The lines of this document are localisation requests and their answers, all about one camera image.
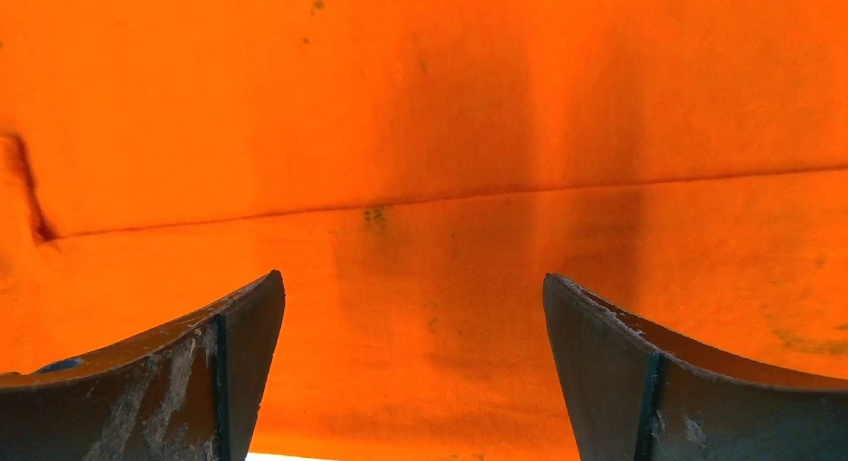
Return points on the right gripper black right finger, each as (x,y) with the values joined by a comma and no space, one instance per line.
(636,390)

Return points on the orange t-shirt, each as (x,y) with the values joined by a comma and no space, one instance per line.
(414,169)

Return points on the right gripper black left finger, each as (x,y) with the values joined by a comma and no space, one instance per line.
(189,389)

